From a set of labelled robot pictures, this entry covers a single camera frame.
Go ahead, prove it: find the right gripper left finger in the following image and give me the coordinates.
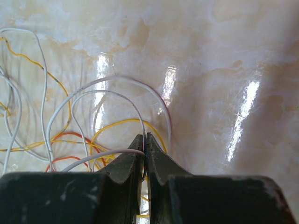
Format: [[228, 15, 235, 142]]
[[0, 134, 146, 224]]

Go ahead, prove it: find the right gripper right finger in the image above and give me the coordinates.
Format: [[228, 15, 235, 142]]
[[146, 133, 296, 224]]

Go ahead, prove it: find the orange wire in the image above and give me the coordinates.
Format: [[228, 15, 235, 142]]
[[44, 132, 110, 173]]

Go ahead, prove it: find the white wire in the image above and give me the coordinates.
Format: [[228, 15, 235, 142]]
[[0, 28, 173, 182]]

